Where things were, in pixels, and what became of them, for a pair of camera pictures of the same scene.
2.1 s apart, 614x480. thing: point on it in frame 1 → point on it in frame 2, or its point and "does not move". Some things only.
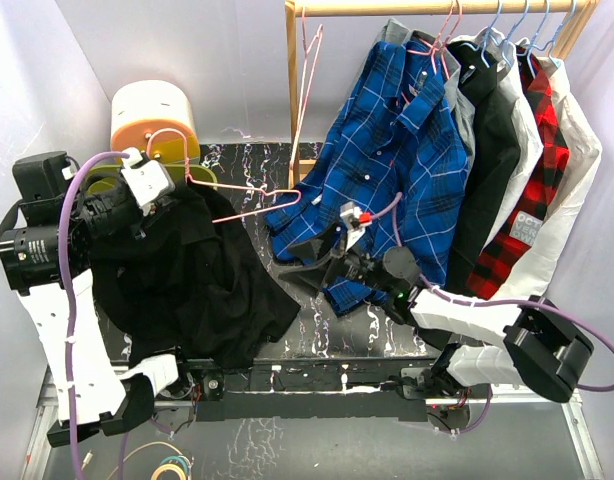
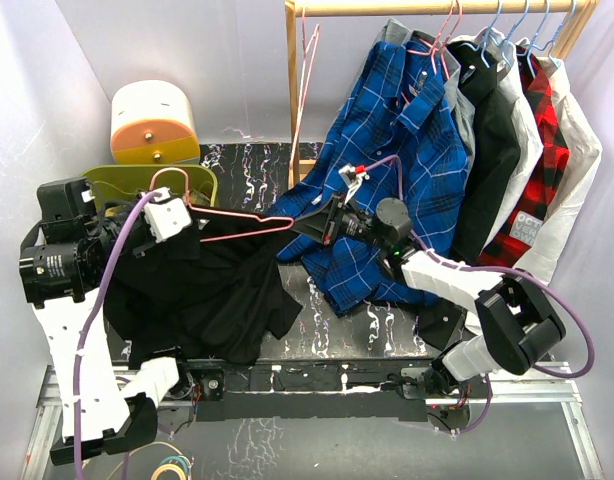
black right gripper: (317, 251) → (321, 223)
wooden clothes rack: (296, 10) does not move
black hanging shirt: (493, 148) does not move
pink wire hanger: (227, 185) → (286, 222)
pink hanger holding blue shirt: (442, 38) does not move
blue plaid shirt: (396, 150) does not move
